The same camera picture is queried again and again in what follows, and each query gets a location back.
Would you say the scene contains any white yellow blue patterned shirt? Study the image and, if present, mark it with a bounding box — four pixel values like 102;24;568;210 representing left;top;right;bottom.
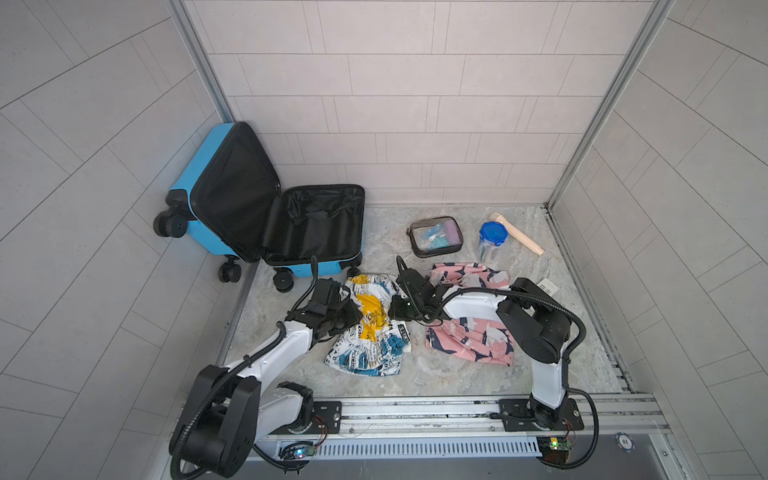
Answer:
324;274;411;377

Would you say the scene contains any clear black-trimmed toiletry pouch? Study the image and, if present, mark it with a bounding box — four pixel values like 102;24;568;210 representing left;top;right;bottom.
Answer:
406;216;464;258

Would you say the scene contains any pink navy patterned garment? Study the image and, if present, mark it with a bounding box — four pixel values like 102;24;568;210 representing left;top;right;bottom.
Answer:
426;262;515;366

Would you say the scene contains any clear jar with blue lid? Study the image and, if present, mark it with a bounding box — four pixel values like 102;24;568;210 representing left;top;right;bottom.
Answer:
478;221;509;263

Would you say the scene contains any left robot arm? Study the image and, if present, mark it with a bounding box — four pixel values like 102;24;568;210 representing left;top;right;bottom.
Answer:
169;278;362;479

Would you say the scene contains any small white remote control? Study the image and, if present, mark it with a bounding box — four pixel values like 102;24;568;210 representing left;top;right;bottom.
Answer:
537;278;560;296

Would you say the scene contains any blue hard-shell suitcase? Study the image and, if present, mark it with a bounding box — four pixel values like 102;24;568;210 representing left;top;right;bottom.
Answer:
153;122;365;293

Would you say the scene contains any white ventilation grille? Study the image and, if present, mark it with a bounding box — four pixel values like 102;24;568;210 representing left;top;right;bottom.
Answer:
314;437;542;460

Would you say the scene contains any round blue white sticker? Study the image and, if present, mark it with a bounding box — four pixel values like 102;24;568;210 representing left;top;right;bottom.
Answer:
615;433;635;453

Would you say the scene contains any beige wooden handle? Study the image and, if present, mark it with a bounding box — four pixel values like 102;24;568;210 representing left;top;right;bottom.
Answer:
490;212;545;256

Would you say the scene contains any left circuit board with wires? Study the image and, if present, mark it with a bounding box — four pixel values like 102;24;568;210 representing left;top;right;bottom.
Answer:
279;441;318;462

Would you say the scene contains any circuit board with wires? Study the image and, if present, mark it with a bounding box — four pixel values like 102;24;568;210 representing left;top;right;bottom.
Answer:
536;437;573;467
279;441;318;462

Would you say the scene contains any right circuit board with wires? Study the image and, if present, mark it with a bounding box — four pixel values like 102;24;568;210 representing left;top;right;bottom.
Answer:
536;437;573;467

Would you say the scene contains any aluminium mounting rail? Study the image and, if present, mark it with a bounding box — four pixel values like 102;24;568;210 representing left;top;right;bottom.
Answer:
263;392;670;444

